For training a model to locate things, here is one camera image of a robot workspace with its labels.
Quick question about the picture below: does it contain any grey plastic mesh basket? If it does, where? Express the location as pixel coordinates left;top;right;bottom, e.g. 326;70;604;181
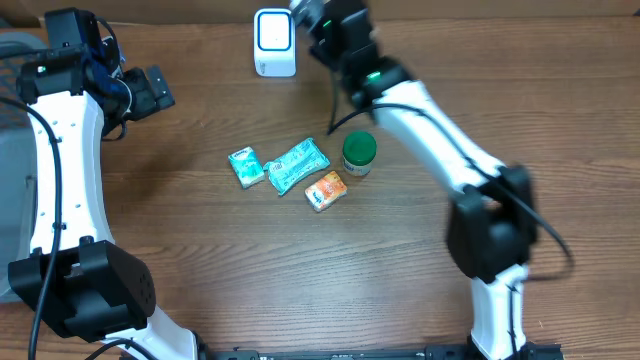
0;32;46;303

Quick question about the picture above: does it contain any orange tissue pack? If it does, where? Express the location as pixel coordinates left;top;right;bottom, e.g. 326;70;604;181
304;171;348;212

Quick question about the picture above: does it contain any teal wet wipes pack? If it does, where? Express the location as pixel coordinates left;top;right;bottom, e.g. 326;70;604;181
263;138;330;196

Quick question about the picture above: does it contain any white barcode scanner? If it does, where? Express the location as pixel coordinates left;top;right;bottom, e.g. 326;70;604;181
253;8;296;78

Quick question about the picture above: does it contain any green lid jar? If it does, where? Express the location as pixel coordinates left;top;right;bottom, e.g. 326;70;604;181
342;131;377;176

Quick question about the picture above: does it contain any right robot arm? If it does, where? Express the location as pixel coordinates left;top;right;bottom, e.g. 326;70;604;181
289;0;537;359

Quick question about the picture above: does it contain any teal tissue pack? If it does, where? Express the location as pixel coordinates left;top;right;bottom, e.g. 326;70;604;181
228;146;265;189

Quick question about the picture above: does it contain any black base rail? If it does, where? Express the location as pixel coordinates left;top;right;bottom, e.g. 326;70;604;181
208;345;479;360

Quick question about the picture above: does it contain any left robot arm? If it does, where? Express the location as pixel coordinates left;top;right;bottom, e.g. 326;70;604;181
8;8;208;359

